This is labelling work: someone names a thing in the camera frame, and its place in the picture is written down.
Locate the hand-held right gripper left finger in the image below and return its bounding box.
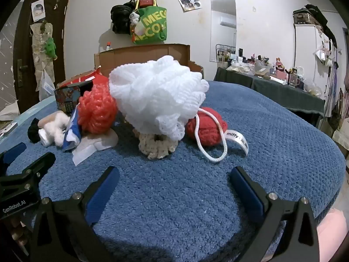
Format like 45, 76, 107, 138
27, 166, 120, 262

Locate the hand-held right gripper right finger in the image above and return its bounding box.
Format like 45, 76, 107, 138
230, 166, 321, 262

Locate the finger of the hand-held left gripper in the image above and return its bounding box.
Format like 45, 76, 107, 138
0, 151, 56, 197
0, 142, 28, 176

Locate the black scrunchie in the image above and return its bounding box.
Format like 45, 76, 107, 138
27, 118, 41, 144

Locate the white fluffy scrunchie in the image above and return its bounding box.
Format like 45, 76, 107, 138
38, 112, 72, 146

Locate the white cloth piece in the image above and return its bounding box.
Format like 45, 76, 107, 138
72, 142, 105, 166

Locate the beige round powder puff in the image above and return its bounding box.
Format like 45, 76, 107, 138
82, 128, 119, 150

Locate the cream crocheted scrunchie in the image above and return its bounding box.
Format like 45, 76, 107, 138
132, 127, 179, 161

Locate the coral mesh bath pouf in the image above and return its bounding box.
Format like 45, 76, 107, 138
77, 83, 119, 135

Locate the white mesh bath pouf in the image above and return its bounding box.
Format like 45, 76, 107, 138
108, 55, 228, 163

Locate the cardboard box with red lining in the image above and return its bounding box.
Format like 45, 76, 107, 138
56, 44, 204, 90

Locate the person's left hand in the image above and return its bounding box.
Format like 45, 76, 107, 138
5, 217, 32, 254

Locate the small white device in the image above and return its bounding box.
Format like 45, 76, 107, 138
0, 123, 18, 138

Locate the white paper sheet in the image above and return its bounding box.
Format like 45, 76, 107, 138
0, 102, 19, 121

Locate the black printed box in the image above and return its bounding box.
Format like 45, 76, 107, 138
54, 81, 94, 114

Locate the clear plastic bag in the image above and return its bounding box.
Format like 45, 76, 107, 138
39, 69, 56, 101

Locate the person's pink printed clothing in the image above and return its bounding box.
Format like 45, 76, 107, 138
316, 207, 349, 257

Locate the clear hanging organizer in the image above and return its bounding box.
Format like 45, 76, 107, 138
29, 20, 55, 101

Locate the table with dark cloth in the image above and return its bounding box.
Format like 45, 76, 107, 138
213, 67, 326, 126

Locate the dark brown door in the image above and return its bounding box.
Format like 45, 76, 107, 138
14, 0, 74, 115

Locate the green plush toy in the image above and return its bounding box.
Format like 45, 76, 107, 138
44, 38, 58, 60

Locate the cluster of cosmetic bottles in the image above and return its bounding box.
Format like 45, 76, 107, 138
215, 44, 322, 96

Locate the white paper note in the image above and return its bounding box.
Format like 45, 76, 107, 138
31, 0, 45, 22

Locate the white cabinet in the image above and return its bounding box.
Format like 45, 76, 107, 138
293, 23, 328, 88

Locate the black bag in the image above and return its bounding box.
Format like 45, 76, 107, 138
110, 0, 137, 35

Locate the white plush charm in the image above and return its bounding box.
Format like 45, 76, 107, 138
129, 11, 141, 41

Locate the green tote bag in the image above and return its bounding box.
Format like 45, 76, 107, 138
132, 5, 168, 45

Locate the dark storage case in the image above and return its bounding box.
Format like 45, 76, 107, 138
293, 8, 314, 26

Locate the black clothing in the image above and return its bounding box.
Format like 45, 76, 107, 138
304, 4, 339, 41

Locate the metal door handle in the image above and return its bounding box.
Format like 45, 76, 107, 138
17, 59, 28, 86

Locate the wall mirror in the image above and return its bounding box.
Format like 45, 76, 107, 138
209, 0, 237, 63

